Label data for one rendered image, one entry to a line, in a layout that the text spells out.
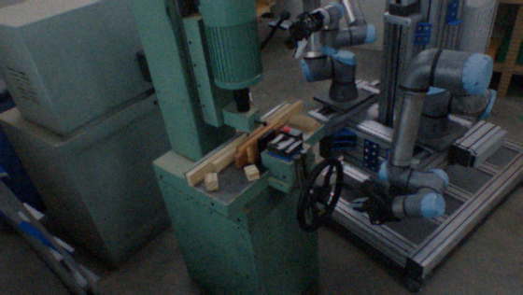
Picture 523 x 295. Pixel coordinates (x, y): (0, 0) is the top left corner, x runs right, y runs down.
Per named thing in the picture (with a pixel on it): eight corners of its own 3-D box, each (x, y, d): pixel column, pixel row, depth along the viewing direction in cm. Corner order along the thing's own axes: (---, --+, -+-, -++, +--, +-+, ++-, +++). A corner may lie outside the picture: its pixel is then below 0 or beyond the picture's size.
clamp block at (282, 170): (290, 185, 139) (289, 165, 134) (261, 173, 147) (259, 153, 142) (314, 164, 148) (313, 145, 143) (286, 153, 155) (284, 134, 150)
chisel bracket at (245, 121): (250, 136, 147) (247, 118, 142) (224, 127, 155) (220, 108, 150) (262, 128, 151) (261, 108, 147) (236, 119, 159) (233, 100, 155)
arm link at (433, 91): (424, 99, 170) (428, 71, 162) (457, 105, 162) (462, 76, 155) (414, 112, 162) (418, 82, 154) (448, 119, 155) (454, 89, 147)
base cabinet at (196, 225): (267, 337, 184) (249, 232, 144) (188, 276, 217) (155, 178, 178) (320, 272, 211) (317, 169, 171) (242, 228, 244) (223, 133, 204)
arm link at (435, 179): (418, 161, 137) (406, 181, 131) (452, 171, 131) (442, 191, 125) (416, 176, 142) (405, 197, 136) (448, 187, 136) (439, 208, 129)
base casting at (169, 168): (248, 231, 145) (246, 214, 139) (155, 178, 178) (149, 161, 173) (316, 168, 171) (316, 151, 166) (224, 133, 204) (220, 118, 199)
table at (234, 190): (249, 231, 127) (247, 217, 124) (189, 196, 145) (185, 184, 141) (345, 142, 163) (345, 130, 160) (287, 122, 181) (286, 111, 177)
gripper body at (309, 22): (297, 14, 134) (316, 5, 142) (284, 30, 141) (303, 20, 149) (310, 31, 134) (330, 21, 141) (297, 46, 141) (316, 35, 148)
